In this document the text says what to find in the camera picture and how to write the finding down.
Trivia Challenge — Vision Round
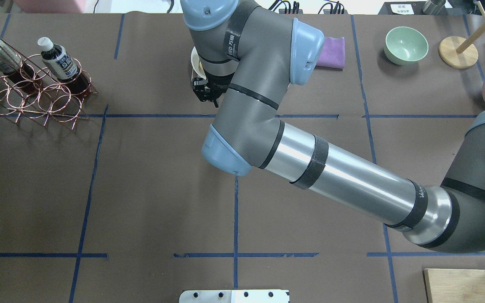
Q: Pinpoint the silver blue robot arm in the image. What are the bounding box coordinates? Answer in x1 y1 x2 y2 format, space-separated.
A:
181 0 485 253

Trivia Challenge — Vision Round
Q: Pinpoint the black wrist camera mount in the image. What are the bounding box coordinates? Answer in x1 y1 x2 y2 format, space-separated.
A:
191 77 223 108

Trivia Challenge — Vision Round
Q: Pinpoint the tea bottle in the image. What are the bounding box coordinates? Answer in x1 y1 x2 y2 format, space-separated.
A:
0 40 32 88
37 37 89 95

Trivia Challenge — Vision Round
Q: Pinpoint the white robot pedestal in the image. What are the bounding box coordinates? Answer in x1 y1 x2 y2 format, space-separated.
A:
179 289 290 303

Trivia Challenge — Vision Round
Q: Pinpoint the cream round plate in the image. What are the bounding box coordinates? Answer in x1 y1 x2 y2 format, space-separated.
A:
190 46 207 79

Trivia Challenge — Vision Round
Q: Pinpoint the bamboo cutting board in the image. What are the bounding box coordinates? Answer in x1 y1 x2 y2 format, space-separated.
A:
423 268 485 303

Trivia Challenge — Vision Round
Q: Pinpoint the wooden cup stand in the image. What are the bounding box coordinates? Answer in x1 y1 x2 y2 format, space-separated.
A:
438 0 485 70

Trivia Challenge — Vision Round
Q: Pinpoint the copper wire bottle rack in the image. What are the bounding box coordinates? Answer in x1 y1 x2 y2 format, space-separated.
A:
0 36 98 129

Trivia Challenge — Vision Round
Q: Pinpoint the green ceramic bowl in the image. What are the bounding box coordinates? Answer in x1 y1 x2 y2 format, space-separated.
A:
384 27 429 66

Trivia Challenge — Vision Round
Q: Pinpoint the purple folded cloth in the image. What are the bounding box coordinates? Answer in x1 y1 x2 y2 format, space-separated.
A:
316 37 345 69

